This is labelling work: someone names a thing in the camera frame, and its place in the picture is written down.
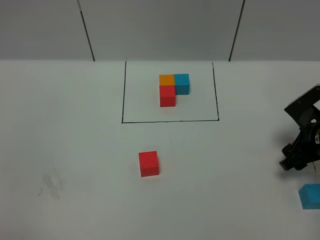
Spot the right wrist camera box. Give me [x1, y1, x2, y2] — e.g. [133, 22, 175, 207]
[284, 84, 320, 122]

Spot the loose blue block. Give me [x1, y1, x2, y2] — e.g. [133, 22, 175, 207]
[298, 184, 320, 210]

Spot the template red block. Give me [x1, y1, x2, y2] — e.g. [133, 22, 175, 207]
[159, 85, 176, 107]

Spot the template orange block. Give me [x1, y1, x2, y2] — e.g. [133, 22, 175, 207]
[159, 74, 175, 86]

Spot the template blue block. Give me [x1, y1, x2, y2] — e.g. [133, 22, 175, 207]
[174, 73, 190, 95]

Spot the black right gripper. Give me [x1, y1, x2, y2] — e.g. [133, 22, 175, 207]
[279, 116, 320, 171]

